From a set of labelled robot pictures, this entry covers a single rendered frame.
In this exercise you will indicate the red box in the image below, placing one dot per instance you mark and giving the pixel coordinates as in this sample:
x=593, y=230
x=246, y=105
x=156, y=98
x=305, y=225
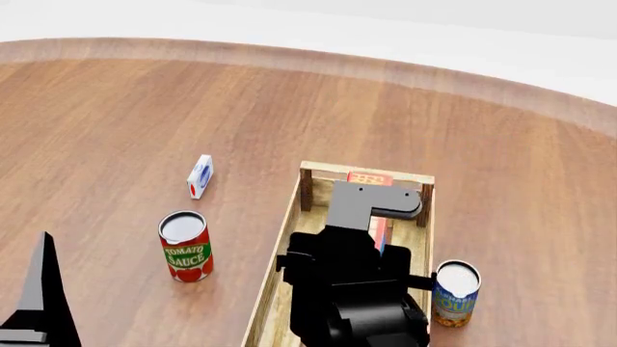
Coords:
x=370, y=178

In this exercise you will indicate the tomato sauce can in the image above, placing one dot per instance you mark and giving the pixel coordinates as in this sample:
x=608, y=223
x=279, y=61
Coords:
x=187, y=249

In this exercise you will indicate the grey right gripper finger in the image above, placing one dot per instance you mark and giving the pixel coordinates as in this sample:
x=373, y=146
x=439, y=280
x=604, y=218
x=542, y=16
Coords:
x=349, y=206

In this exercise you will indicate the wooden tray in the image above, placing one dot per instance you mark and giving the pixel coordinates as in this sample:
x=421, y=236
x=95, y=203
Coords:
x=279, y=282

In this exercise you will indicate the blue alphabet soup can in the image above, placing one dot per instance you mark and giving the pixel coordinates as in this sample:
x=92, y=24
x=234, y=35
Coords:
x=455, y=292

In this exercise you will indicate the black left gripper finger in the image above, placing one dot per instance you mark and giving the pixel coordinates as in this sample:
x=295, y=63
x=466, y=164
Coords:
x=50, y=289

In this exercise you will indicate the white and blue butter box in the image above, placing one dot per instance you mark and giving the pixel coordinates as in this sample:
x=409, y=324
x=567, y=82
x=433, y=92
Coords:
x=200, y=177

